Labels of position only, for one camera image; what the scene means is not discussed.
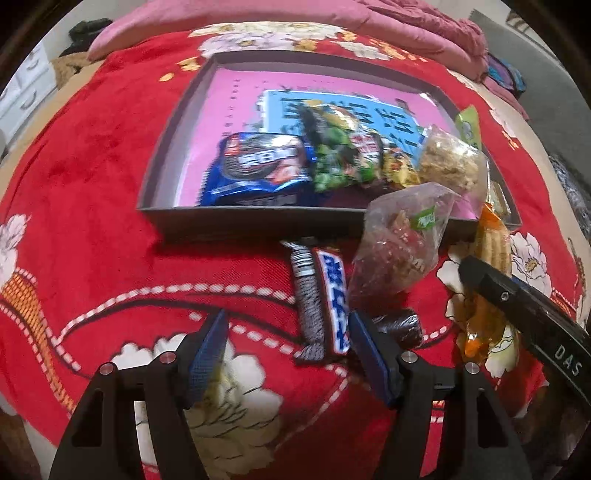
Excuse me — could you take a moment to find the yellow Alpenliebe candy packet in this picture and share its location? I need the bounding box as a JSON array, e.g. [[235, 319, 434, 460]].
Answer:
[[382, 147, 421, 190]]

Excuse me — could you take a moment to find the small dark candy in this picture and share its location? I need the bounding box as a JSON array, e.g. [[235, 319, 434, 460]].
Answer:
[[373, 308, 424, 350]]

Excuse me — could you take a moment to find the red floral blanket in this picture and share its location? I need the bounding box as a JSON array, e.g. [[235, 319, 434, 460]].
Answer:
[[1, 21, 590, 479]]

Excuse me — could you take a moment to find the clear oat crisp bag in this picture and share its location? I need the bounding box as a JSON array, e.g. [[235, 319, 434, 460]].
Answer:
[[417, 125, 489, 204]]

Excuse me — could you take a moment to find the orange biscuit packet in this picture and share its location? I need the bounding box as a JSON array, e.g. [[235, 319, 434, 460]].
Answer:
[[460, 203, 512, 364]]

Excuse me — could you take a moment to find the blue Oreo-style cookie packet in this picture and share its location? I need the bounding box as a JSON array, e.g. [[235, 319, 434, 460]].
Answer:
[[198, 132, 320, 207]]

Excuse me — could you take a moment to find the light green snack packet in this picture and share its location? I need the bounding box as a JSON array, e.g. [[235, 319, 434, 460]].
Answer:
[[455, 105, 483, 150]]

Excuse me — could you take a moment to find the white drawer cabinet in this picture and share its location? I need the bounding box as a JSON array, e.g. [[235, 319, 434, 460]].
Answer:
[[0, 42, 56, 145]]

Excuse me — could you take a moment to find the Snickers chocolate bar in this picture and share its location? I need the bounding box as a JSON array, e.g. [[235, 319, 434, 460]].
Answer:
[[283, 241, 351, 364]]

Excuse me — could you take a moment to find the dark shallow box tray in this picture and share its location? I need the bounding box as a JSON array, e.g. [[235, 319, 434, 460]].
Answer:
[[137, 50, 522, 238]]

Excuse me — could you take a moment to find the clear red date snack bag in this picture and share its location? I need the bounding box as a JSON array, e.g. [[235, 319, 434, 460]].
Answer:
[[349, 182, 459, 313]]

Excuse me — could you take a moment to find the green peas snack packet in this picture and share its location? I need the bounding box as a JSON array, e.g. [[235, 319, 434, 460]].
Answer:
[[297, 100, 384, 193]]

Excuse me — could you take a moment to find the pink and blue book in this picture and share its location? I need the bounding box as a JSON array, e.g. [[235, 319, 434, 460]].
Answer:
[[174, 67, 458, 207]]

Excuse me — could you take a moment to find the pink quilt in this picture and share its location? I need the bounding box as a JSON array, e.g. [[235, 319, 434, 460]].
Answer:
[[88, 0, 529, 119]]

